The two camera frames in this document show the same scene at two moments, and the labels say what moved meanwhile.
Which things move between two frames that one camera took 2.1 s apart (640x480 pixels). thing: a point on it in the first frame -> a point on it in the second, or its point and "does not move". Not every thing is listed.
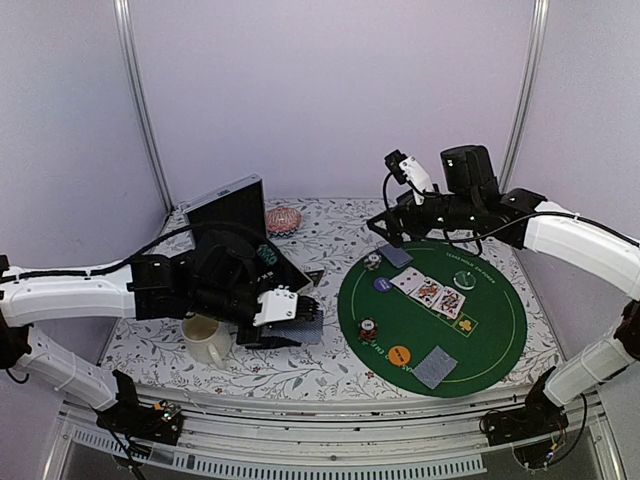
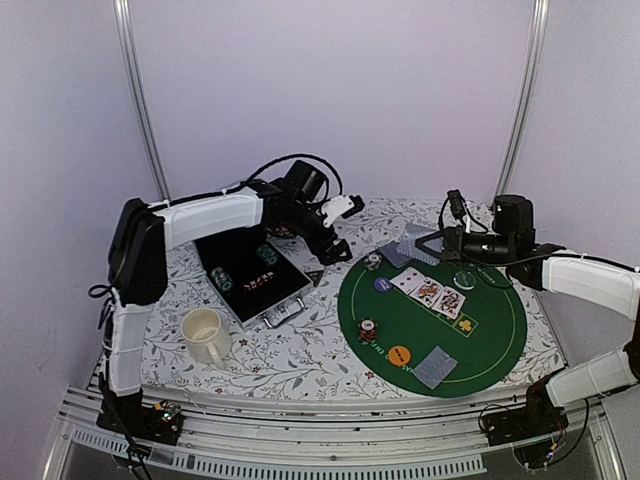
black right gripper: x=406 y=208 -> x=453 y=237
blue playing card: x=426 y=370 does not move
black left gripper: x=256 y=341 -> x=319 y=247
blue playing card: x=397 y=255 does not move
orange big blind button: x=399 y=355 does not move
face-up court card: x=449 y=303 does not move
